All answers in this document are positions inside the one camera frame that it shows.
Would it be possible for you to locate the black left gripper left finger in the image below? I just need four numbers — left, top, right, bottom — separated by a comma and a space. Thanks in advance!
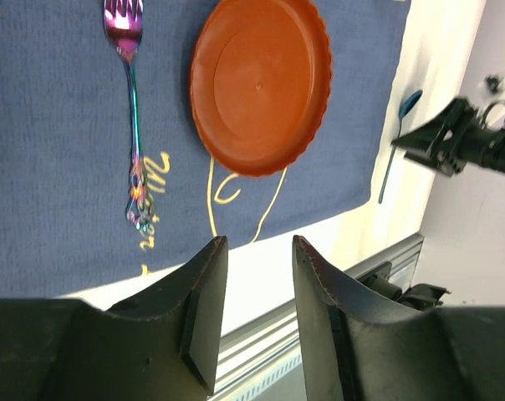
0, 236, 228, 400

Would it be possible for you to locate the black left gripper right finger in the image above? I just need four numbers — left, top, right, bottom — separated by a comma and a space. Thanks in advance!
292, 235, 505, 401

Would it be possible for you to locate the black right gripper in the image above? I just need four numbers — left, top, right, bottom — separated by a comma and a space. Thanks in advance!
391, 98, 505, 176

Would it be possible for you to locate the blue metal spoon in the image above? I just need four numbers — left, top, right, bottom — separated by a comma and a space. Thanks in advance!
378, 89, 423, 205

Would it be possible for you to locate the orange plastic plate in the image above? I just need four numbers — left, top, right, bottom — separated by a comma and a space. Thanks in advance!
190, 1, 333, 177

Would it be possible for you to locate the blue cloth placemat gold print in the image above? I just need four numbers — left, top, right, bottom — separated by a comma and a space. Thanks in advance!
0, 1, 411, 297

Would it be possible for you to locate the iridescent purple fork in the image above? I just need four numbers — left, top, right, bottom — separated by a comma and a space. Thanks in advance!
103, 0, 154, 233

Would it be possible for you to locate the aluminium front rail base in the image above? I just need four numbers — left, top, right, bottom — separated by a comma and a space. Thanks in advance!
213, 234, 424, 400

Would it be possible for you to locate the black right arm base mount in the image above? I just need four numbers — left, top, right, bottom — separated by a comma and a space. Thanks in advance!
358, 261, 450, 312

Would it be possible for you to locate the slotted grey cable duct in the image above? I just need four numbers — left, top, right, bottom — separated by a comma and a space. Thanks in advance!
209, 351, 302, 401

